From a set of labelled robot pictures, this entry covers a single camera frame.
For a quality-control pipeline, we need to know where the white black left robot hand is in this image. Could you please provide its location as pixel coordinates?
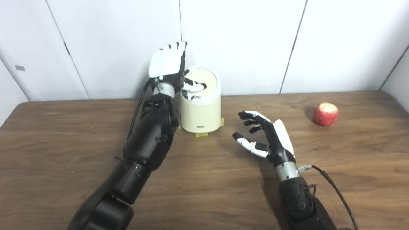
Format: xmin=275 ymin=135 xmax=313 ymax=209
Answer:
xmin=149 ymin=42 xmax=207 ymax=104

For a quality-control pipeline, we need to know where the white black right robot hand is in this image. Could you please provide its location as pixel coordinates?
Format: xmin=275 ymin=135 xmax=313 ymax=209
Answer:
xmin=232 ymin=111 xmax=296 ymax=167

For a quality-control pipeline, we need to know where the round cream bin lid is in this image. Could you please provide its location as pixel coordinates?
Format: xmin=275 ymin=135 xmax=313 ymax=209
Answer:
xmin=185 ymin=69 xmax=218 ymax=96

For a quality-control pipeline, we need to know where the red apple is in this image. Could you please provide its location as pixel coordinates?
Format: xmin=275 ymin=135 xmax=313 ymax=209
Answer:
xmin=313 ymin=102 xmax=339 ymax=126

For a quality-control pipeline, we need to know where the cream-colored cylindrical bin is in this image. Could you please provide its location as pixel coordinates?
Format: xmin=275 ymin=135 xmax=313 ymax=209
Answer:
xmin=180 ymin=66 xmax=222 ymax=133

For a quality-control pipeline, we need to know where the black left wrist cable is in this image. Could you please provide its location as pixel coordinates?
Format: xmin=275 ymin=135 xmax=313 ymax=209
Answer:
xmin=127 ymin=78 xmax=160 ymax=139

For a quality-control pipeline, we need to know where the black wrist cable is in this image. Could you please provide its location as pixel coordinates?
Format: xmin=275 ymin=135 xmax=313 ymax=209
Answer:
xmin=127 ymin=78 xmax=160 ymax=139
xmin=297 ymin=164 xmax=360 ymax=230

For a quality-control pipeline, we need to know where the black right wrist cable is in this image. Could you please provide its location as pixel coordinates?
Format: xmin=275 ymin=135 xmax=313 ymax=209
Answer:
xmin=297 ymin=164 xmax=360 ymax=230

